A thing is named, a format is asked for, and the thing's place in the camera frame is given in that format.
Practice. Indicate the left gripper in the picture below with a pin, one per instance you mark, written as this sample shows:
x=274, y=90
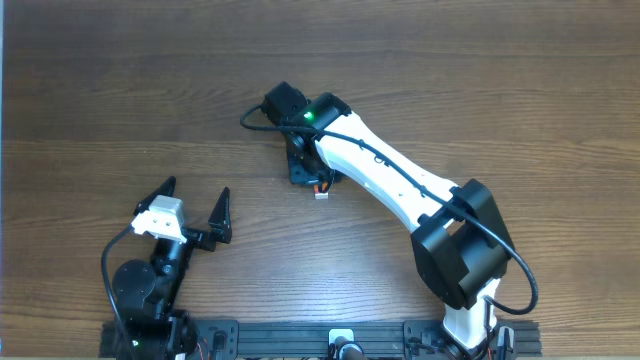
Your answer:
x=202, y=240

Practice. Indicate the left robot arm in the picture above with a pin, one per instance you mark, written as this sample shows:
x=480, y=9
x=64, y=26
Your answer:
x=132, y=285

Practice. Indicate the white cube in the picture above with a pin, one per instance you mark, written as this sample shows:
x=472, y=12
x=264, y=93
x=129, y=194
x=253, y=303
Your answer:
x=321, y=196

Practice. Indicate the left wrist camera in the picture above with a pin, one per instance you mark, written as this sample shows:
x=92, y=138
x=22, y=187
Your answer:
x=160, y=220

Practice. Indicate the mounting rail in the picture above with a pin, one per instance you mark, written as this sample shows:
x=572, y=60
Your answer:
x=290, y=340

